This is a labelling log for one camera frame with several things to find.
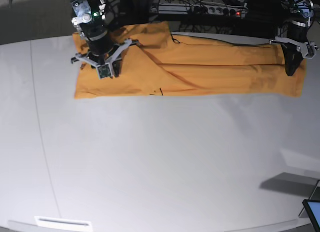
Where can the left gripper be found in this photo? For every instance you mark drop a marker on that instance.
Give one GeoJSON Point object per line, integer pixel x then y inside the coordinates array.
{"type": "Point", "coordinates": [294, 53]}

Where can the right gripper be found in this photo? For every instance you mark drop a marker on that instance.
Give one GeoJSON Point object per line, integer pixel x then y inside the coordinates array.
{"type": "Point", "coordinates": [113, 57]}

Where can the yellow T-shirt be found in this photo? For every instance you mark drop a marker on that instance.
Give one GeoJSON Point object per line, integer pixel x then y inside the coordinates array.
{"type": "Point", "coordinates": [179, 65]}

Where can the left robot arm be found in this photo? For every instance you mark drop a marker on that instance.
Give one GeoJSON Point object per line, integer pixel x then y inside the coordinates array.
{"type": "Point", "coordinates": [297, 18]}

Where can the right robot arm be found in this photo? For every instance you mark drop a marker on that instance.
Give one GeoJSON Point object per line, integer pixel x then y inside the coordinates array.
{"type": "Point", "coordinates": [89, 19]}

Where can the white power strip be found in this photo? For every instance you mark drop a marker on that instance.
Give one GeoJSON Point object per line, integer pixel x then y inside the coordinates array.
{"type": "Point", "coordinates": [204, 9]}

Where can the grey tablet stand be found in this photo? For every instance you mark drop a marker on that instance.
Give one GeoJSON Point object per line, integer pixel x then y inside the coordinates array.
{"type": "Point", "coordinates": [314, 196]}

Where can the tablet with blue screen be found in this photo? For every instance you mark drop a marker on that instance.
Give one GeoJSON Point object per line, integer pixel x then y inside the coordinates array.
{"type": "Point", "coordinates": [312, 208]}

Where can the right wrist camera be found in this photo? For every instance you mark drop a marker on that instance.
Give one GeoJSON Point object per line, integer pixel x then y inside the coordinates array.
{"type": "Point", "coordinates": [104, 71]}

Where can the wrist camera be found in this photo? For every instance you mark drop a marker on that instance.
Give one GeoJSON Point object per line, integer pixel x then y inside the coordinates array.
{"type": "Point", "coordinates": [312, 50]}
{"type": "Point", "coordinates": [104, 71]}

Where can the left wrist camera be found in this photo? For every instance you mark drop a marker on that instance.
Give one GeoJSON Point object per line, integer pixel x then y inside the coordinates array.
{"type": "Point", "coordinates": [312, 50]}

